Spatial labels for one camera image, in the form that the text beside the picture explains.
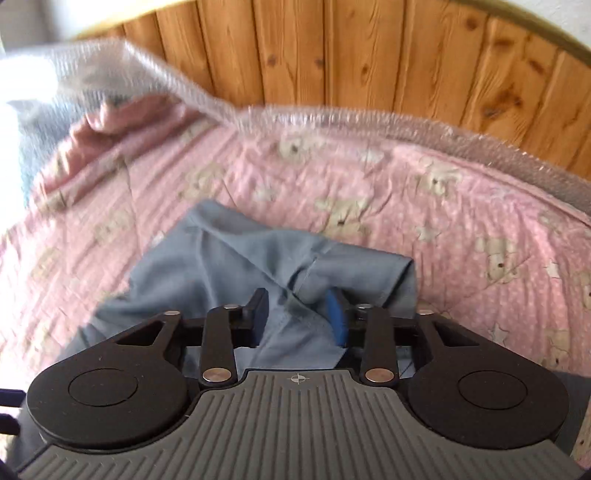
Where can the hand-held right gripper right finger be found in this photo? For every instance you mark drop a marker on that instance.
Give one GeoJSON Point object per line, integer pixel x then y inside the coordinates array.
{"type": "Point", "coordinates": [336, 318]}

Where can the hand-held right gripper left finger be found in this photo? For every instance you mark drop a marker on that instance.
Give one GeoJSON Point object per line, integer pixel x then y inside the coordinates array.
{"type": "Point", "coordinates": [261, 318]}

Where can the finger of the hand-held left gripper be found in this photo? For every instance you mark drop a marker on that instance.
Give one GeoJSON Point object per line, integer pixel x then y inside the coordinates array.
{"type": "Point", "coordinates": [8, 424]}
{"type": "Point", "coordinates": [10, 395]}

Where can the grey-blue garment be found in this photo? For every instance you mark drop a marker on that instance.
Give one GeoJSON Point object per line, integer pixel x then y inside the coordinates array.
{"type": "Point", "coordinates": [221, 258]}

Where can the pink bear-print blanket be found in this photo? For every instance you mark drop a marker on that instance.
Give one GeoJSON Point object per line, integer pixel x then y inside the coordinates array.
{"type": "Point", "coordinates": [415, 161]}

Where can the clear bubble wrap sheet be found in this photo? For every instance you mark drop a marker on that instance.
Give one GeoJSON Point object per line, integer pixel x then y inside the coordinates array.
{"type": "Point", "coordinates": [323, 117]}

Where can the wooden panel headboard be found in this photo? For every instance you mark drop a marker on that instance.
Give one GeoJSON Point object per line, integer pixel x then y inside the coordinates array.
{"type": "Point", "coordinates": [369, 46]}

